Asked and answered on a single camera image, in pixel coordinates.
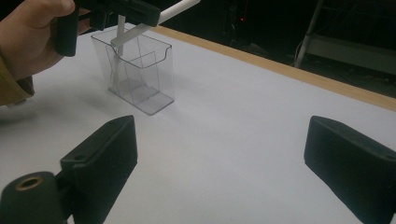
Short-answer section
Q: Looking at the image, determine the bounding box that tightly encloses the white metal stand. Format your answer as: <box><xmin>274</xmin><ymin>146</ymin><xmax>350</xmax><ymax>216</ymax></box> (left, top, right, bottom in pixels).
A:
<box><xmin>293</xmin><ymin>0</ymin><xmax>396</xmax><ymax>77</ymax></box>

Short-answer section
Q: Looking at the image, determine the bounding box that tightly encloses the white marker pen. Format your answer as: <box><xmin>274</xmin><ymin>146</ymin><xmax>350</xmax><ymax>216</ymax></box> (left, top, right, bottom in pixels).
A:
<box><xmin>110</xmin><ymin>0</ymin><xmax>201</xmax><ymax>49</ymax></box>

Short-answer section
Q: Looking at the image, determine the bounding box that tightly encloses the wooden table board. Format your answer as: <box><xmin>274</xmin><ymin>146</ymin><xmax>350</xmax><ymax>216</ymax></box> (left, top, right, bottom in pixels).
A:
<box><xmin>152</xmin><ymin>25</ymin><xmax>396</xmax><ymax>113</ymax></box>

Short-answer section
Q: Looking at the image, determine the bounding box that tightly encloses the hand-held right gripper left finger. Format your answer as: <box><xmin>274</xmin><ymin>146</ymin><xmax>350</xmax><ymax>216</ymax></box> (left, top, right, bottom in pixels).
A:
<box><xmin>60</xmin><ymin>115</ymin><xmax>138</xmax><ymax>224</ymax></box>

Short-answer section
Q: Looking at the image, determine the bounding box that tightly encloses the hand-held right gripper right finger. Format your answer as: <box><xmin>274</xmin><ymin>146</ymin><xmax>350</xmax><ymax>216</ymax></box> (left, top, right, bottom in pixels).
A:
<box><xmin>304</xmin><ymin>115</ymin><xmax>396</xmax><ymax>224</ymax></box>

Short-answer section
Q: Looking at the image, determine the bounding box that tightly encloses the clear plastic pen holder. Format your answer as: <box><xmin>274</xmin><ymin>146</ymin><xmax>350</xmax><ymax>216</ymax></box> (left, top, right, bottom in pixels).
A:
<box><xmin>91</xmin><ymin>27</ymin><xmax>176</xmax><ymax>117</ymax></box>

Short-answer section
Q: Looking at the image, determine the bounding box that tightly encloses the clear white pen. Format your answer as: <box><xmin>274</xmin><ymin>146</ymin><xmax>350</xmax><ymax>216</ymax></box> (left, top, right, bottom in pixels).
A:
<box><xmin>111</xmin><ymin>14</ymin><xmax>127</xmax><ymax>87</ymax></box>

